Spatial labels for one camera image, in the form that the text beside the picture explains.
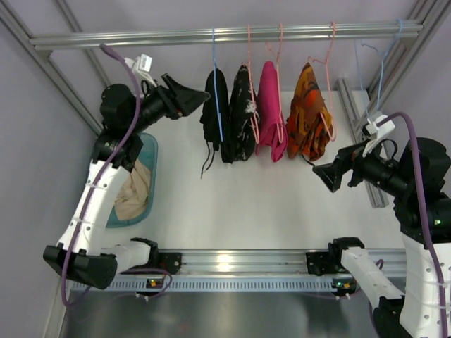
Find blue wire hanger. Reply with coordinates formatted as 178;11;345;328
211;27;225;143

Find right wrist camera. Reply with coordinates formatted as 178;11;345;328
362;113;395;157

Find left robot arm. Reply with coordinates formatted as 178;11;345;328
43;74;211;289

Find black white patterned garment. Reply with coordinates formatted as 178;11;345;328
229;65;259;161

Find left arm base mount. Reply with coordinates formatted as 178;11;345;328
121;251;183;275

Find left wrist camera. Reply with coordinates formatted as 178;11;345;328
124;54;156;87

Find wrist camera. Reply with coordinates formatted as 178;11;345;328
124;54;156;87
362;113;395;157

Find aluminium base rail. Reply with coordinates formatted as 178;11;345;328
98;247;409;281

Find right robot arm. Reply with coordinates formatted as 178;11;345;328
312;137;450;337

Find aluminium hanging rail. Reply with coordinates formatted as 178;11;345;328
30;19;424;51

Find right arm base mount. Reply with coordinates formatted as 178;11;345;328
306;251;347;276

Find pink hanger left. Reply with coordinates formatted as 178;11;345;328
247;25;260;145

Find pink hanger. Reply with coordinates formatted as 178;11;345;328
247;25;260;145
265;23;284;143
307;21;337;142

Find beige garment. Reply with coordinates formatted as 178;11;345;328
114;160;152;221

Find orange patterned garment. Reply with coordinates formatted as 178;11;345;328
286;63;333;162

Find teal plastic basket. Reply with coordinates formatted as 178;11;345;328
106;132;158;229

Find pink hanger right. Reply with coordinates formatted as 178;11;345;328
307;21;337;142

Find slotted cable duct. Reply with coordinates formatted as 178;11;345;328
70;273;360;293

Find pink garment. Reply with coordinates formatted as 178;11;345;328
256;61;288;163

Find pink hanger middle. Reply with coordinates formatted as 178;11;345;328
265;23;284;143

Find black trousers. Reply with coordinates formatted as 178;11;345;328
200;68;234;177

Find empty blue hanger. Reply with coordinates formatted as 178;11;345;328
353;18;404;118

